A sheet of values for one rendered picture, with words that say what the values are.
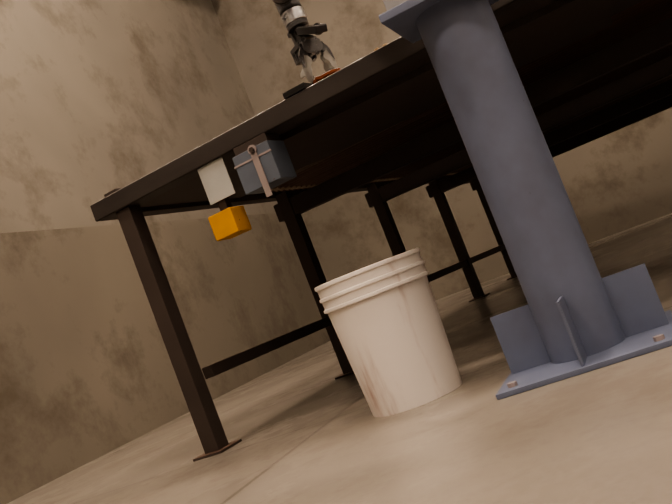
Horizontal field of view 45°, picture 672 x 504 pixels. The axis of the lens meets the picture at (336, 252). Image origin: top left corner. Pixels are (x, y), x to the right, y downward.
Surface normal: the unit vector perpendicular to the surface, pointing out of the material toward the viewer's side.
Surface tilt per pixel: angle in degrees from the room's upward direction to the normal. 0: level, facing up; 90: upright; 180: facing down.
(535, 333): 90
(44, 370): 90
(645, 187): 90
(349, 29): 90
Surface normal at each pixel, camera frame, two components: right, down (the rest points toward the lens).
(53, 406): 0.87, -0.36
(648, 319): -0.35, 0.07
